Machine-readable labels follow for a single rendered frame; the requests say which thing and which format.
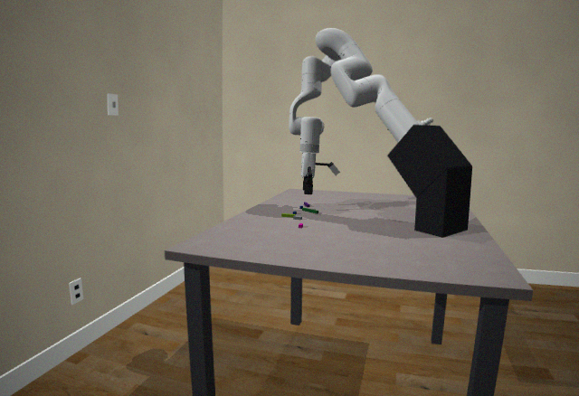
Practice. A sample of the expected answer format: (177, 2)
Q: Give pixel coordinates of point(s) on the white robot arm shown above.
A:
(362, 90)

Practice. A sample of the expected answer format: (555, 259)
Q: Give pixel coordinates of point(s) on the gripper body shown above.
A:
(308, 160)

